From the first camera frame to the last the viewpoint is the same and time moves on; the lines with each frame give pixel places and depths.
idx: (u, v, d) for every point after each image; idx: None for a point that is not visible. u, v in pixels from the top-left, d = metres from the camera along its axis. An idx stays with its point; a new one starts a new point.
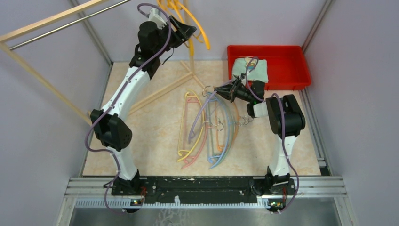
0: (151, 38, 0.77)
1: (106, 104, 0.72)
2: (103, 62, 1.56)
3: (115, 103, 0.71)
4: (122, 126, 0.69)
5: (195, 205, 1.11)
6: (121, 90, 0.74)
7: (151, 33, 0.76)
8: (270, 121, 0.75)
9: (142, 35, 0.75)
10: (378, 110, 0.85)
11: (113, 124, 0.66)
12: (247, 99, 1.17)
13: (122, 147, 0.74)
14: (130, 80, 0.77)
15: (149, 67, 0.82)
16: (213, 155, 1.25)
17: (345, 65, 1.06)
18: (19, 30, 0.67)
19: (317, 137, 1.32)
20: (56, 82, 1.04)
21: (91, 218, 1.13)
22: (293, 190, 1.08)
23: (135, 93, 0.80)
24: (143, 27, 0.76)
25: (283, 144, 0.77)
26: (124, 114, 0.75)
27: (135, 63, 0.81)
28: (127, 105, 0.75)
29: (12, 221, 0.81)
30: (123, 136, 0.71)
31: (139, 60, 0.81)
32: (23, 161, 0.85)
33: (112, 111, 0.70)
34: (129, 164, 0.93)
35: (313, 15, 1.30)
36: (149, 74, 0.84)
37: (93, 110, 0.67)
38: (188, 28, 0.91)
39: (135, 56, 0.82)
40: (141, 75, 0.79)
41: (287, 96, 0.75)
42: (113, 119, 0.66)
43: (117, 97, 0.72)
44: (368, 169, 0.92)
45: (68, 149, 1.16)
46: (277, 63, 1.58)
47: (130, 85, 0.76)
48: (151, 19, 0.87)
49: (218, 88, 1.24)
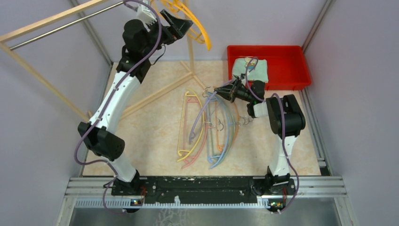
0: (137, 39, 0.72)
1: (93, 116, 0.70)
2: (103, 62, 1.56)
3: (102, 115, 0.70)
4: (111, 138, 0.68)
5: (195, 205, 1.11)
6: (109, 99, 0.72)
7: (136, 34, 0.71)
8: (270, 121, 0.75)
9: (127, 36, 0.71)
10: (379, 110, 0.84)
11: (101, 137, 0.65)
12: (247, 99, 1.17)
13: (114, 157, 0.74)
14: (117, 88, 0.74)
15: (138, 70, 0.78)
16: (213, 155, 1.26)
17: (345, 65, 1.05)
18: (20, 30, 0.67)
19: (317, 137, 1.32)
20: (56, 82, 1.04)
21: (91, 219, 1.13)
22: (293, 190, 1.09)
23: (124, 100, 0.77)
24: (128, 28, 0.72)
25: (283, 144, 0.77)
26: (114, 125, 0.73)
27: (122, 67, 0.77)
28: (115, 115, 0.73)
29: (11, 221, 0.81)
30: (114, 147, 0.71)
31: (126, 62, 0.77)
32: (23, 161, 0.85)
33: (100, 124, 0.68)
34: (125, 168, 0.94)
35: (313, 15, 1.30)
36: (138, 77, 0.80)
37: (81, 123, 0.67)
38: (184, 23, 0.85)
39: (122, 59, 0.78)
40: (130, 81, 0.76)
41: (287, 96, 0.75)
42: (100, 132, 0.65)
43: (104, 108, 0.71)
44: (368, 169, 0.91)
45: (68, 149, 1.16)
46: (278, 63, 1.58)
47: (117, 93, 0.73)
48: (139, 15, 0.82)
49: (218, 88, 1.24)
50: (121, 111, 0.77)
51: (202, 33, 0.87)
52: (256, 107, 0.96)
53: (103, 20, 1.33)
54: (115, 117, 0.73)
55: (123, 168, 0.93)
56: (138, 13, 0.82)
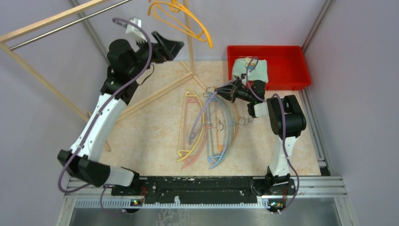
0: (122, 59, 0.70)
1: (75, 143, 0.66)
2: (103, 62, 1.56)
3: (84, 141, 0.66)
4: (93, 167, 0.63)
5: (195, 205, 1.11)
6: (91, 125, 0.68)
7: (122, 54, 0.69)
8: (271, 121, 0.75)
9: (112, 57, 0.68)
10: (378, 111, 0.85)
11: (83, 167, 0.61)
12: (247, 99, 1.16)
13: (99, 186, 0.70)
14: (101, 112, 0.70)
15: (123, 92, 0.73)
16: (213, 155, 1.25)
17: (345, 66, 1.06)
18: (20, 31, 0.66)
19: (317, 137, 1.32)
20: (56, 82, 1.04)
21: (91, 218, 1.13)
22: (293, 190, 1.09)
23: (108, 125, 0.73)
24: (113, 48, 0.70)
25: (283, 145, 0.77)
26: (98, 151, 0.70)
27: (107, 89, 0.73)
28: (99, 141, 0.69)
29: (11, 221, 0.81)
30: (97, 175, 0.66)
31: (112, 84, 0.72)
32: (23, 161, 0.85)
33: (81, 152, 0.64)
34: (120, 178, 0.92)
35: (313, 15, 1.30)
36: (124, 99, 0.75)
37: (61, 152, 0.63)
38: (175, 44, 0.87)
39: (107, 81, 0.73)
40: (115, 103, 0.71)
41: (288, 96, 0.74)
42: (82, 162, 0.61)
43: (87, 134, 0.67)
44: (368, 169, 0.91)
45: (68, 149, 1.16)
46: (278, 63, 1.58)
47: (101, 118, 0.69)
48: (129, 34, 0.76)
49: (218, 89, 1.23)
50: (106, 136, 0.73)
51: (203, 31, 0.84)
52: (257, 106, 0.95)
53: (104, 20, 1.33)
54: (99, 143, 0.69)
55: (120, 175, 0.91)
56: (128, 32, 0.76)
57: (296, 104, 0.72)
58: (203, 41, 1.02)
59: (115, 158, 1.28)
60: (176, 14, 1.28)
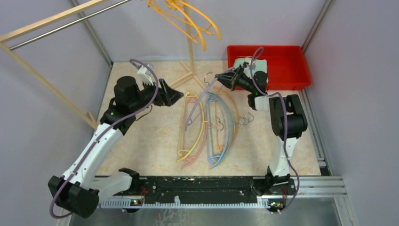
0: (127, 93, 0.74)
1: (67, 170, 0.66)
2: (102, 62, 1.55)
3: (78, 169, 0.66)
4: (84, 196, 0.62)
5: (195, 205, 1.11)
6: (87, 153, 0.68)
7: (127, 87, 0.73)
8: (273, 121, 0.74)
9: (118, 90, 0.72)
10: (378, 111, 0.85)
11: (73, 195, 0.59)
12: (249, 89, 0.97)
13: (86, 216, 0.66)
14: (99, 140, 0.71)
15: (121, 124, 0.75)
16: (213, 155, 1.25)
17: (345, 66, 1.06)
18: (20, 30, 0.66)
19: (316, 137, 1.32)
20: (56, 82, 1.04)
21: (91, 218, 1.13)
22: (293, 190, 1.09)
23: (103, 154, 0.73)
24: (121, 82, 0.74)
25: (283, 146, 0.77)
26: (90, 180, 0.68)
27: (107, 119, 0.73)
28: (93, 169, 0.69)
29: (11, 222, 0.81)
30: (87, 205, 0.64)
31: (111, 115, 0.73)
32: (23, 161, 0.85)
33: (74, 179, 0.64)
34: (117, 188, 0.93)
35: (313, 16, 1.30)
36: (121, 130, 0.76)
37: (53, 177, 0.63)
38: (175, 94, 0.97)
39: (107, 111, 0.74)
40: (112, 133, 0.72)
41: (290, 96, 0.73)
42: (73, 189, 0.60)
43: (81, 161, 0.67)
44: (368, 169, 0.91)
45: (68, 149, 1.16)
46: (277, 63, 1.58)
47: (98, 146, 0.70)
48: (139, 74, 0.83)
49: (219, 75, 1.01)
50: (99, 165, 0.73)
51: (211, 25, 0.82)
52: (259, 100, 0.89)
53: (103, 20, 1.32)
54: (92, 171, 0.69)
55: (114, 189, 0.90)
56: (139, 73, 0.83)
57: (299, 104, 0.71)
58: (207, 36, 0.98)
59: (115, 158, 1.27)
60: (176, 13, 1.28)
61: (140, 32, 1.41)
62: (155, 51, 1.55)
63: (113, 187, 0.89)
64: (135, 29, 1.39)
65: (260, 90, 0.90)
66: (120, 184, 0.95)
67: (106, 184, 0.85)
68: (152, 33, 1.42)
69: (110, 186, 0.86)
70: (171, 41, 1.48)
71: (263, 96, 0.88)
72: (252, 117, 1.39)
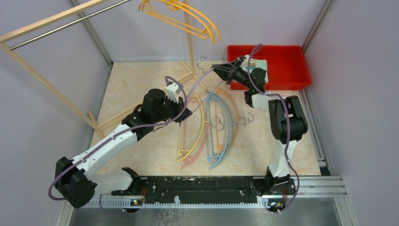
0: (155, 104, 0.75)
1: (78, 155, 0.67)
2: (102, 62, 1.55)
3: (88, 157, 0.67)
4: (84, 185, 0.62)
5: (195, 205, 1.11)
6: (100, 145, 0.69)
7: (156, 99, 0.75)
8: (272, 123, 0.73)
9: (147, 99, 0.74)
10: (378, 111, 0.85)
11: (74, 181, 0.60)
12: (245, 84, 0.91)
13: (75, 206, 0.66)
14: (115, 138, 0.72)
15: (139, 130, 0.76)
16: (213, 155, 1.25)
17: (345, 66, 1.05)
18: (20, 30, 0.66)
19: (317, 137, 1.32)
20: (56, 82, 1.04)
21: (91, 218, 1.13)
22: (293, 190, 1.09)
23: (114, 151, 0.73)
24: (152, 92, 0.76)
25: (284, 149, 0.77)
26: (93, 172, 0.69)
27: (128, 121, 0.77)
28: (100, 162, 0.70)
29: (11, 222, 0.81)
30: (82, 195, 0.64)
31: (133, 119, 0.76)
32: (22, 161, 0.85)
33: (81, 165, 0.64)
34: (115, 185, 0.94)
35: (313, 15, 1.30)
36: (138, 135, 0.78)
37: (62, 158, 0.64)
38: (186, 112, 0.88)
39: (130, 115, 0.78)
40: (129, 134, 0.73)
41: (290, 97, 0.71)
42: (76, 175, 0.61)
43: (93, 151, 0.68)
44: (369, 169, 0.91)
45: (68, 149, 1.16)
46: (277, 63, 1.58)
47: (112, 142, 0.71)
48: (168, 90, 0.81)
49: (216, 65, 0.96)
50: (106, 160, 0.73)
51: (211, 25, 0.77)
52: (256, 98, 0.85)
53: (103, 20, 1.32)
54: (99, 164, 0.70)
55: (111, 187, 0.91)
56: (169, 89, 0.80)
57: (299, 106, 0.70)
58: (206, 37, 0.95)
59: (115, 157, 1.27)
60: (176, 14, 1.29)
61: (140, 32, 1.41)
62: (155, 51, 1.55)
63: (111, 184, 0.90)
64: (135, 28, 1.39)
65: (257, 88, 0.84)
66: (119, 183, 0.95)
67: (106, 179, 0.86)
68: (152, 33, 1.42)
69: (109, 182, 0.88)
70: (171, 41, 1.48)
71: (261, 94, 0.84)
72: (252, 117, 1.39)
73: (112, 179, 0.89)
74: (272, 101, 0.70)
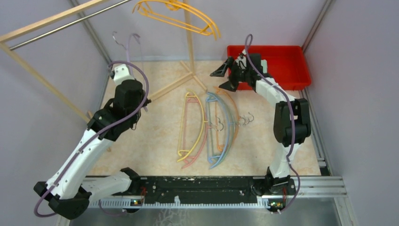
0: (128, 97, 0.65)
1: (52, 178, 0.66)
2: (102, 62, 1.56)
3: (60, 179, 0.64)
4: (67, 205, 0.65)
5: (195, 205, 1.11)
6: (69, 164, 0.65)
7: (130, 91, 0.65)
8: (276, 125, 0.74)
9: (120, 91, 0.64)
10: (378, 111, 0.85)
11: (53, 206, 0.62)
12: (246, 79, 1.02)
13: (74, 218, 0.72)
14: (82, 151, 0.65)
15: (108, 131, 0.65)
16: (213, 155, 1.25)
17: (345, 66, 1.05)
18: (20, 30, 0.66)
19: (317, 137, 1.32)
20: (56, 83, 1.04)
21: (91, 219, 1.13)
22: (293, 190, 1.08)
23: (89, 162, 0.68)
24: (125, 84, 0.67)
25: (286, 152, 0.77)
26: (75, 189, 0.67)
27: (95, 123, 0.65)
28: (77, 180, 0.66)
29: (11, 221, 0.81)
30: (73, 209, 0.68)
31: (99, 119, 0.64)
32: (23, 161, 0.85)
33: (55, 190, 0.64)
34: (115, 187, 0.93)
35: (313, 16, 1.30)
36: (109, 137, 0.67)
37: (38, 183, 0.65)
38: None
39: (96, 114, 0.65)
40: (97, 143, 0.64)
41: (299, 100, 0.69)
42: (53, 201, 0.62)
43: (63, 172, 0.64)
44: (369, 169, 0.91)
45: (67, 149, 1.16)
46: (278, 63, 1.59)
47: (81, 157, 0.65)
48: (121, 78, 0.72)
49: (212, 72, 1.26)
50: (86, 172, 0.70)
51: (212, 23, 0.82)
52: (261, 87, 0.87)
53: (103, 20, 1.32)
54: (77, 181, 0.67)
55: (110, 190, 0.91)
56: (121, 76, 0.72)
57: (306, 112, 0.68)
58: (208, 34, 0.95)
59: (115, 157, 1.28)
60: (176, 14, 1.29)
61: (140, 32, 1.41)
62: (155, 51, 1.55)
63: (109, 189, 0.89)
64: (135, 28, 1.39)
65: (265, 78, 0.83)
66: (118, 184, 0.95)
67: (102, 185, 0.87)
68: (152, 34, 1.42)
69: (105, 189, 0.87)
70: (171, 41, 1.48)
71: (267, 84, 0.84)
72: (252, 117, 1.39)
73: (107, 184, 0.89)
74: (279, 105, 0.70)
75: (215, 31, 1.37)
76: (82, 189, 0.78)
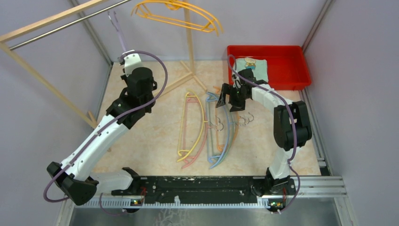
0: (140, 86, 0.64)
1: (67, 159, 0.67)
2: (102, 62, 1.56)
3: (75, 160, 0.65)
4: (78, 188, 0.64)
5: (195, 205, 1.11)
6: (86, 145, 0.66)
7: (141, 80, 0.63)
8: (276, 132, 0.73)
9: (131, 80, 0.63)
10: (378, 111, 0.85)
11: (67, 186, 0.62)
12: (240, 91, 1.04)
13: (81, 204, 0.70)
14: (99, 133, 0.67)
15: (126, 117, 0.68)
16: (213, 155, 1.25)
17: (345, 66, 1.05)
18: (20, 30, 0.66)
19: (316, 137, 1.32)
20: (56, 83, 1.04)
21: (91, 218, 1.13)
22: (293, 190, 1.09)
23: (104, 148, 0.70)
24: (136, 72, 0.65)
25: (287, 156, 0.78)
26: (87, 172, 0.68)
27: (114, 109, 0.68)
28: (91, 162, 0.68)
29: (11, 222, 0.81)
30: (81, 194, 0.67)
31: (118, 106, 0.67)
32: (23, 161, 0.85)
33: (70, 170, 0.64)
34: (115, 184, 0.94)
35: (313, 15, 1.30)
36: (126, 124, 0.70)
37: (52, 163, 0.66)
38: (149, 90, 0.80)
39: (115, 101, 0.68)
40: (115, 127, 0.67)
41: (296, 103, 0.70)
42: (67, 181, 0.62)
43: (79, 153, 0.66)
44: (369, 170, 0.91)
45: (68, 148, 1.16)
46: (278, 63, 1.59)
47: (98, 139, 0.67)
48: (129, 67, 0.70)
49: (209, 92, 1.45)
50: (99, 156, 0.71)
51: (214, 19, 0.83)
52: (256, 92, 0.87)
53: (103, 20, 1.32)
54: (91, 163, 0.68)
55: (111, 187, 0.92)
56: (131, 65, 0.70)
57: (304, 114, 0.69)
58: (211, 31, 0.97)
59: (115, 158, 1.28)
60: (176, 13, 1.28)
61: (140, 33, 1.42)
62: (155, 51, 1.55)
63: (111, 185, 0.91)
64: (135, 28, 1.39)
65: (258, 85, 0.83)
66: (118, 183, 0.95)
67: (106, 179, 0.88)
68: (152, 34, 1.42)
69: (108, 184, 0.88)
70: (171, 41, 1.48)
71: (261, 91, 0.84)
72: (252, 117, 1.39)
73: (112, 179, 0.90)
74: (277, 109, 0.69)
75: (217, 27, 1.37)
76: (90, 177, 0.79)
